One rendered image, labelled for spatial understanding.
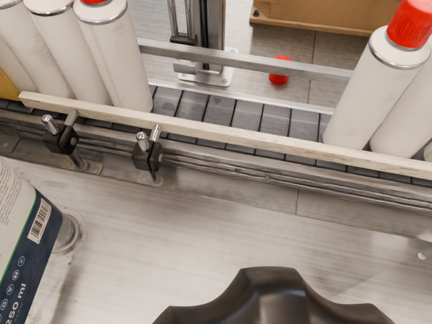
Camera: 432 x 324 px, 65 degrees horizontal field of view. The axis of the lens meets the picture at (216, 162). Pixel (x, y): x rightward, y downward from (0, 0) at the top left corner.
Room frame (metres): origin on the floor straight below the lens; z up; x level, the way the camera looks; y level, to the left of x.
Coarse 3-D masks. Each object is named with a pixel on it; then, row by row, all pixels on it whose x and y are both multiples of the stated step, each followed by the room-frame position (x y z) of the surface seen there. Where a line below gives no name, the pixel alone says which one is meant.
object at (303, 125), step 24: (168, 96) 0.31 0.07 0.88; (192, 96) 0.31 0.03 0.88; (216, 96) 0.31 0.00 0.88; (96, 120) 0.27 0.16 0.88; (216, 120) 0.27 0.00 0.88; (240, 120) 0.27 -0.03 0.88; (264, 120) 0.27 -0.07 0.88; (288, 120) 0.27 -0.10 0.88; (312, 120) 0.27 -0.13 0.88; (192, 144) 0.24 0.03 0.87; (216, 144) 0.23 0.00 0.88; (336, 168) 0.19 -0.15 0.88; (360, 168) 0.19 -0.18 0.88
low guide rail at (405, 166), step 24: (24, 96) 0.28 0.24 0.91; (48, 96) 0.28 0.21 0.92; (120, 120) 0.25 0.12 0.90; (144, 120) 0.25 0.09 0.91; (168, 120) 0.24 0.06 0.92; (192, 120) 0.24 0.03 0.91; (240, 144) 0.22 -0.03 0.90; (264, 144) 0.21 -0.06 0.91; (288, 144) 0.21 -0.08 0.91; (312, 144) 0.21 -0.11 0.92; (384, 168) 0.18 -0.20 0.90; (408, 168) 0.18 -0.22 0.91
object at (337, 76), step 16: (144, 48) 0.32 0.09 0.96; (160, 48) 0.32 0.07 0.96; (176, 48) 0.32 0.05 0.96; (192, 48) 0.31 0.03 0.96; (208, 48) 0.32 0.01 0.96; (224, 64) 0.30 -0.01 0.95; (240, 64) 0.29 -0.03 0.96; (256, 64) 0.29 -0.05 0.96; (272, 64) 0.29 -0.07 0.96; (288, 64) 0.29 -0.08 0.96; (304, 64) 0.29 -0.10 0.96; (320, 80) 0.27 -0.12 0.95; (336, 80) 0.27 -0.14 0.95
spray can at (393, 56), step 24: (408, 0) 0.23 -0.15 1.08; (408, 24) 0.22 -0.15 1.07; (384, 48) 0.22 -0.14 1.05; (408, 48) 0.22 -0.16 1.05; (360, 72) 0.23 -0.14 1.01; (384, 72) 0.21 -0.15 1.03; (408, 72) 0.21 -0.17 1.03; (360, 96) 0.22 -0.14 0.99; (384, 96) 0.21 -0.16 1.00; (336, 120) 0.23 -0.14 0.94; (360, 120) 0.21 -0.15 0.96; (336, 144) 0.21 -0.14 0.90; (360, 144) 0.21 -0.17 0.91
